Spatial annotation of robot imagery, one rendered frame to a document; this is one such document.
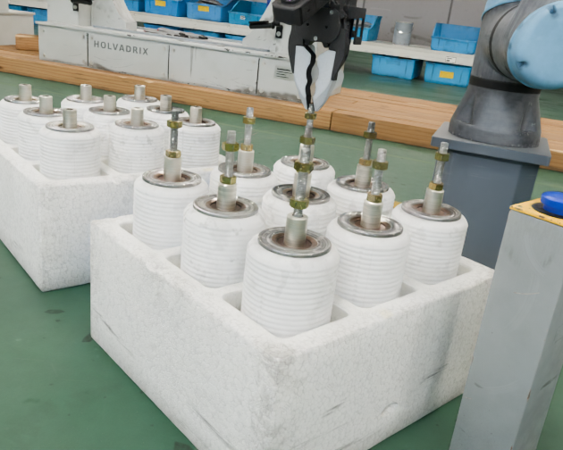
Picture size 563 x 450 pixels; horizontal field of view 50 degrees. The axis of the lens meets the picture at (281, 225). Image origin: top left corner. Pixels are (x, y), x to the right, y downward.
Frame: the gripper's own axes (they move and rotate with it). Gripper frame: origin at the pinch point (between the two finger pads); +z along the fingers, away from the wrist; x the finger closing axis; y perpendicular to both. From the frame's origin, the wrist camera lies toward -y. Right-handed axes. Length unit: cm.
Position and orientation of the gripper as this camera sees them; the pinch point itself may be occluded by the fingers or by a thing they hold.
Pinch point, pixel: (310, 102)
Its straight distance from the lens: 90.6
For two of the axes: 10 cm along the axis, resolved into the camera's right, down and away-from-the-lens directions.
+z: -1.1, 9.3, 3.5
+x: -8.4, -2.7, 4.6
